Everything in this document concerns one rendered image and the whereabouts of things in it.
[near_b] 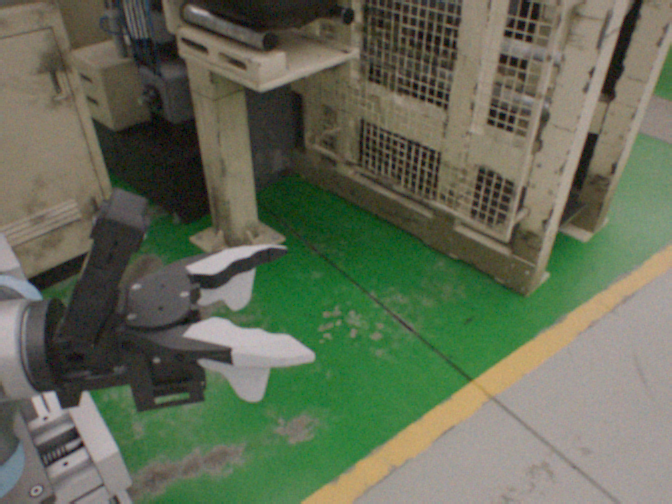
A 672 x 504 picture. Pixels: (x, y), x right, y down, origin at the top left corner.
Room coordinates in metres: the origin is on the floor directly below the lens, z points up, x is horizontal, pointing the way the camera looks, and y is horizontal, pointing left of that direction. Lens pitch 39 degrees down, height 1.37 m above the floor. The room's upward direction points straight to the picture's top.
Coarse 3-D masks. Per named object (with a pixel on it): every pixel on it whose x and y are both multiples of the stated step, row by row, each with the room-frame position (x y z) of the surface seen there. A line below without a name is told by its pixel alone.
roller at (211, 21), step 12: (192, 12) 1.61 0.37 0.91; (204, 12) 1.59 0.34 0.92; (216, 12) 1.58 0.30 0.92; (204, 24) 1.57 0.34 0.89; (216, 24) 1.53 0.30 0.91; (228, 24) 1.51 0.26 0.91; (240, 24) 1.49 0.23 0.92; (228, 36) 1.52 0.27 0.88; (240, 36) 1.47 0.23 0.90; (252, 36) 1.43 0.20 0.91; (264, 36) 1.41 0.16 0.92; (276, 36) 1.43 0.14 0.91; (264, 48) 1.41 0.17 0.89
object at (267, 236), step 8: (208, 232) 1.84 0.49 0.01; (264, 232) 1.84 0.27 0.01; (272, 232) 1.84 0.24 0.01; (192, 240) 1.79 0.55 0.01; (200, 240) 1.79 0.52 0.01; (208, 240) 1.79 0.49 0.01; (256, 240) 1.78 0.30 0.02; (264, 240) 1.79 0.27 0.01; (272, 240) 1.79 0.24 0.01; (280, 240) 1.79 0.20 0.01; (200, 248) 1.76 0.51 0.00; (208, 248) 1.74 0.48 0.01; (224, 248) 1.74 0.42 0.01
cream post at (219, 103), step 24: (192, 72) 1.78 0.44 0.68; (192, 96) 1.80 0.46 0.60; (216, 96) 1.73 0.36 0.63; (240, 96) 1.79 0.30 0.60; (216, 120) 1.72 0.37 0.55; (240, 120) 1.78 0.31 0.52; (216, 144) 1.73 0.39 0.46; (240, 144) 1.78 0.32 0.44; (216, 168) 1.74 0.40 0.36; (240, 168) 1.77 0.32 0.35; (216, 192) 1.76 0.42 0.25; (240, 192) 1.76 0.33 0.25; (216, 216) 1.78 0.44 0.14; (240, 216) 1.75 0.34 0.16; (240, 240) 1.74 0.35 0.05
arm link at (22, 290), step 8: (0, 280) 0.45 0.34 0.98; (8, 280) 0.45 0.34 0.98; (16, 280) 0.45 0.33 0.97; (0, 288) 0.42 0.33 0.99; (8, 288) 0.44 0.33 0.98; (16, 288) 0.44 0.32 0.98; (24, 288) 0.45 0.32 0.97; (32, 288) 0.46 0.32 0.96; (0, 296) 0.41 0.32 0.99; (8, 296) 0.42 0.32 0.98; (16, 296) 0.43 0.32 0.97; (24, 296) 0.44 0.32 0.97; (32, 296) 0.45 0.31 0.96; (40, 296) 0.46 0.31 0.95
